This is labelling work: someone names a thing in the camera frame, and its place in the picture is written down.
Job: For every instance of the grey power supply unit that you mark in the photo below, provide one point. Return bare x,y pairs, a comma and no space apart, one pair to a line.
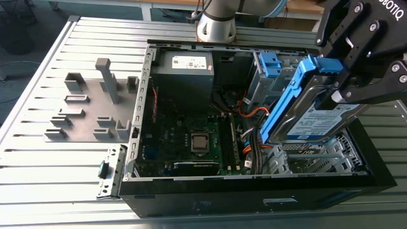
180,88

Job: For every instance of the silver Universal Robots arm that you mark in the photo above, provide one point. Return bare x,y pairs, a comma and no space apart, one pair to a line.
216,31

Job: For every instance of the white table with wooden top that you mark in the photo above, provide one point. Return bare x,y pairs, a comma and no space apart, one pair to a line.
302,7

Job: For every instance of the metal optical drive cage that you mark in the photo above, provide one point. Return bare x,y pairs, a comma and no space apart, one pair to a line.
270,88

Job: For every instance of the black RAM slot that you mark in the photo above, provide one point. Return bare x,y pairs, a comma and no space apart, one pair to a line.
234,143
224,138

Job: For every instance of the green motherboard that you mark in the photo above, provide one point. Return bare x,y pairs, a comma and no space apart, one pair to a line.
165,143

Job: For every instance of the black open PC case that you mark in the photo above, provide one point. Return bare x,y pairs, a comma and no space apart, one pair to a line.
222,198

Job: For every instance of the metal disk bay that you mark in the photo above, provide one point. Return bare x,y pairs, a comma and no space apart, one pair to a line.
318,156

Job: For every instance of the silver CPU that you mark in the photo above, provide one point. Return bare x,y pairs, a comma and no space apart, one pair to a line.
200,142

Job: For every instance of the metal bracket with black knob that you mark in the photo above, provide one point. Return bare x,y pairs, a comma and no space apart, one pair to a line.
116,155

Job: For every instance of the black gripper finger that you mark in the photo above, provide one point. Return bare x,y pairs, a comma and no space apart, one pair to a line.
375,90
343,23

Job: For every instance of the hard disk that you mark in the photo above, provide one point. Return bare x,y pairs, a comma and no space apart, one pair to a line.
304,119

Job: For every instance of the grey parts rack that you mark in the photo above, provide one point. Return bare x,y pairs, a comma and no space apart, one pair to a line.
85,112

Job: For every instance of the black graphics card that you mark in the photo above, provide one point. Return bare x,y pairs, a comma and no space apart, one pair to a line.
196,167

